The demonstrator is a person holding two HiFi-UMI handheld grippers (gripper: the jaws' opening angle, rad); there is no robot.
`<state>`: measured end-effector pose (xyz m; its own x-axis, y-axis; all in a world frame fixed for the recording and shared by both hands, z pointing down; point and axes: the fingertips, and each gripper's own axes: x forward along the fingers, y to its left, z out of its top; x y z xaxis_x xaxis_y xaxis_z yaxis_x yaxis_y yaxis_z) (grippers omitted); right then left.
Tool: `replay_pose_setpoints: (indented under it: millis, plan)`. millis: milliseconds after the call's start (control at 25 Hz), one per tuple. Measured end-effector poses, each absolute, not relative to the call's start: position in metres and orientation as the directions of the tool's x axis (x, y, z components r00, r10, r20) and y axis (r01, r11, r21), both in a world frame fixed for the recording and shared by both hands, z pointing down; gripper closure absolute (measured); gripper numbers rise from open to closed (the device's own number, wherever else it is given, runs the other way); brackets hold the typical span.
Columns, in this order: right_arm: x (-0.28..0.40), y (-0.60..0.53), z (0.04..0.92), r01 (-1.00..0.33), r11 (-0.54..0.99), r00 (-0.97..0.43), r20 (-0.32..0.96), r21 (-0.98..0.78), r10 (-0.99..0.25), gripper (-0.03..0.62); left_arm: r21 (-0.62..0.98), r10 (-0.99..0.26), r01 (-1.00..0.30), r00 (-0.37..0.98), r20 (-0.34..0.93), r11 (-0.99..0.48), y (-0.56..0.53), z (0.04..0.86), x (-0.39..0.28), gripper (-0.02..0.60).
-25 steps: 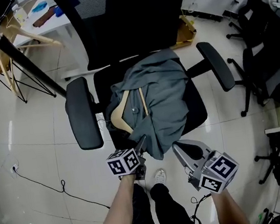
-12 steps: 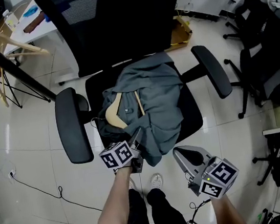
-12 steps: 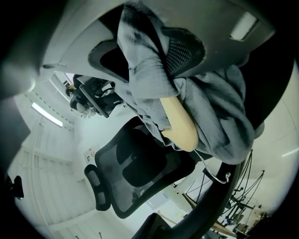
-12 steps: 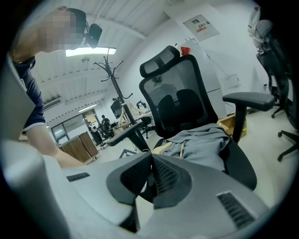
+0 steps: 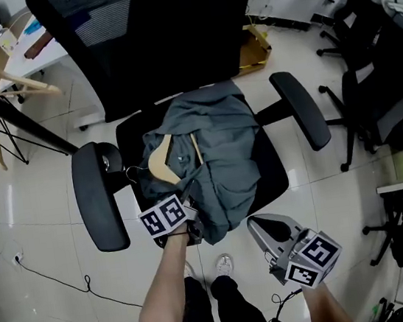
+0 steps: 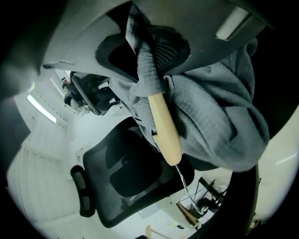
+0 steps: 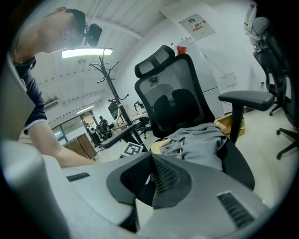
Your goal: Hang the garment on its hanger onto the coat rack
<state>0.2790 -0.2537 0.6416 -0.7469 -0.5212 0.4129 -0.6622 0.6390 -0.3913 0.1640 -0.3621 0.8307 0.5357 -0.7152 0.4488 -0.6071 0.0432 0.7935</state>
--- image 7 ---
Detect black coat rack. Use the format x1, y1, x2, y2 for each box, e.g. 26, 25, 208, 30
89, 55, 150, 152

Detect person's head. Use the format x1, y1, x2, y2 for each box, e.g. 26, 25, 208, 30
16, 6, 87, 56

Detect long ceiling lamp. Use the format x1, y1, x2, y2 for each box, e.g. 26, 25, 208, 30
61, 47, 114, 59

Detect black monitor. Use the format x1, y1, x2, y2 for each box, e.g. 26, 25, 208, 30
107, 102, 120, 121

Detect grey garment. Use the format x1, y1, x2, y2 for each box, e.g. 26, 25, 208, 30
161, 123, 228, 171

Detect black office chair with headrest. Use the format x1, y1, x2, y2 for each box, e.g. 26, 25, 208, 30
253, 17, 290, 117

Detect person's dark navy shirt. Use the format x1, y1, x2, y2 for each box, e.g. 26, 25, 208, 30
13, 56, 49, 135

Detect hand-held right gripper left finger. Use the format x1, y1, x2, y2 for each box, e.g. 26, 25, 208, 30
43, 151, 156, 239

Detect white wall electrical panel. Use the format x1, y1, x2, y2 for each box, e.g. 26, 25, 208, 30
179, 13, 217, 42

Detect black head-worn camera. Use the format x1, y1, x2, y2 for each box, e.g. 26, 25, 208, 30
65, 8, 103, 48

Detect wooden hanger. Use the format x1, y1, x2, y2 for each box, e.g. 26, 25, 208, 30
150, 137, 185, 155

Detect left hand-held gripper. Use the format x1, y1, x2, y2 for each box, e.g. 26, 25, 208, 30
120, 141, 144, 159

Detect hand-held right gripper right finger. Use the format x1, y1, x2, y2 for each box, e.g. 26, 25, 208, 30
135, 154, 278, 239

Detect brown wooden cabinet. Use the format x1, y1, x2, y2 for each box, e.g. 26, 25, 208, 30
62, 133, 98, 160

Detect white tall cabinet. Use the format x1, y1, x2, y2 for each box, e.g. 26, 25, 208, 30
172, 38, 225, 119

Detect white paper wall note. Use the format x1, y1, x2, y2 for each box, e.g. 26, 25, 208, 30
219, 72, 238, 89

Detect black mesh office chair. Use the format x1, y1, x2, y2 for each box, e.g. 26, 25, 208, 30
100, 45, 274, 191

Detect light wooden frame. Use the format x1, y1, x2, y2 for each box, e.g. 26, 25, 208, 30
111, 104, 142, 135

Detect person's left forearm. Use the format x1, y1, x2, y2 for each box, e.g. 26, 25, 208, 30
24, 120, 101, 169

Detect white hanging clothing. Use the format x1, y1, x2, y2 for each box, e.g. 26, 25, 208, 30
243, 3, 259, 45

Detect cardboard box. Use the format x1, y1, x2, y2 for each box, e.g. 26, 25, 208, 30
214, 112, 246, 136

